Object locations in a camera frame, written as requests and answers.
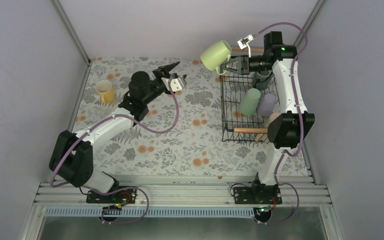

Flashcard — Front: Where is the light green mug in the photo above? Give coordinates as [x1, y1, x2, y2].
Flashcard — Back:
[200, 40, 232, 76]

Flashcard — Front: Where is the dark green mug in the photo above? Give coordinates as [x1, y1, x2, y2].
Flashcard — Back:
[251, 70, 273, 91]

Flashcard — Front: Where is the green plastic tumbler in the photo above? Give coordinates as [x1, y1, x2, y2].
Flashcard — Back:
[238, 88, 261, 116]

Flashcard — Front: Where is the lavender plastic tumbler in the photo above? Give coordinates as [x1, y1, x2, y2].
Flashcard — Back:
[256, 93, 277, 117]

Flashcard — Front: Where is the yellow mug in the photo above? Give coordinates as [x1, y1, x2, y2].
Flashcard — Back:
[95, 80, 116, 104]

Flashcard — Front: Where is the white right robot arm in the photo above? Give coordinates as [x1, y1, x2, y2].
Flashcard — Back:
[221, 31, 315, 204]

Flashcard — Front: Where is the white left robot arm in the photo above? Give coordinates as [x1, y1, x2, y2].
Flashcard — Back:
[49, 61, 187, 203]

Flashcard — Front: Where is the floral patterned table mat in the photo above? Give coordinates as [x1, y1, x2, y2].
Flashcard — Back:
[73, 57, 269, 176]

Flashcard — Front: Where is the cream illustrated mug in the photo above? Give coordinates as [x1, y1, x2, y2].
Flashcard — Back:
[264, 112, 281, 128]

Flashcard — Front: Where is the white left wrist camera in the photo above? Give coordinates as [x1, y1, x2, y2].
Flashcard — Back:
[168, 77, 186, 92]

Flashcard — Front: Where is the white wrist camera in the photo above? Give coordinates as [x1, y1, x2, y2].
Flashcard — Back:
[236, 34, 254, 50]
[168, 77, 186, 92]

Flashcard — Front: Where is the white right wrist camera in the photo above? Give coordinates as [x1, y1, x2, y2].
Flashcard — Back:
[236, 34, 254, 50]

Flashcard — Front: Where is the black wire dish rack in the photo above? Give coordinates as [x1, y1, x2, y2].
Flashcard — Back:
[220, 55, 279, 143]

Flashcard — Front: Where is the aluminium corner frame post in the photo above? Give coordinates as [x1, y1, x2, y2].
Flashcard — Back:
[51, 0, 91, 66]

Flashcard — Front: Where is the right aluminium corner post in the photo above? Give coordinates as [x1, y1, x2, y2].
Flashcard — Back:
[293, 0, 327, 46]

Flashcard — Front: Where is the aluminium rail base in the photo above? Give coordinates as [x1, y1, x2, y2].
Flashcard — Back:
[33, 175, 332, 207]

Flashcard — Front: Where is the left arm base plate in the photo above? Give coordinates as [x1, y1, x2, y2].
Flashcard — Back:
[85, 188, 137, 205]

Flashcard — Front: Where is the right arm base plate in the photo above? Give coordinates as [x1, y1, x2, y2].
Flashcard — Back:
[233, 185, 283, 205]

